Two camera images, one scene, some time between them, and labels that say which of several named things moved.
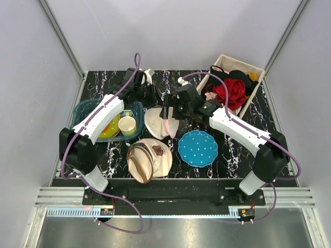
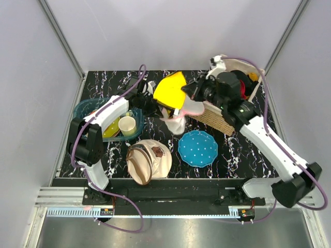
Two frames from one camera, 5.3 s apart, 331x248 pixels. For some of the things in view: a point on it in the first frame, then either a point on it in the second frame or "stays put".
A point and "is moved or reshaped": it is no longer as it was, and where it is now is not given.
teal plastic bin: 81,108 stays put
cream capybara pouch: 148,158 stays put
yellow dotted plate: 111,129 stays put
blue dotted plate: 198,148 stays put
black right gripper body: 180,111 to 206,90
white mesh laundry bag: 161,127 is moved or reshaped
